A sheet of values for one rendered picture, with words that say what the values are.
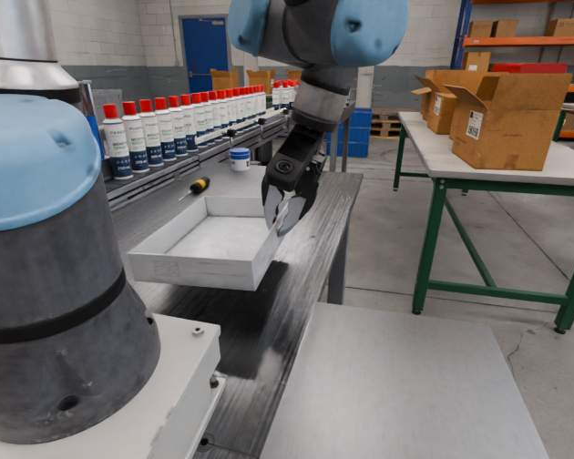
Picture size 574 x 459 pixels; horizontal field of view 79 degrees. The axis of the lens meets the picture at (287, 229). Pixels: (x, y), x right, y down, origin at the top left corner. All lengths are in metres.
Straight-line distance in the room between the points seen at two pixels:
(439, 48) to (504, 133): 6.34
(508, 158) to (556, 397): 0.97
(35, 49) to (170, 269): 0.31
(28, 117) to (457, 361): 0.51
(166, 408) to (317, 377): 0.20
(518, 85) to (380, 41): 1.35
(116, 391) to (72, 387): 0.03
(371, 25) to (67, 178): 0.26
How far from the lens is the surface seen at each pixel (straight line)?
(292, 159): 0.50
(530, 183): 1.79
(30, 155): 0.26
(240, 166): 1.31
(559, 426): 1.75
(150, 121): 1.20
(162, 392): 0.36
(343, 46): 0.35
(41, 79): 0.40
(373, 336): 0.53
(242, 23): 0.46
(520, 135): 1.75
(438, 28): 8.00
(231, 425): 0.43
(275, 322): 0.54
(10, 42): 0.40
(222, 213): 0.79
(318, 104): 0.53
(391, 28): 0.37
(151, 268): 0.58
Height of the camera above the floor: 1.18
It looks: 25 degrees down
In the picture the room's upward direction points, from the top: straight up
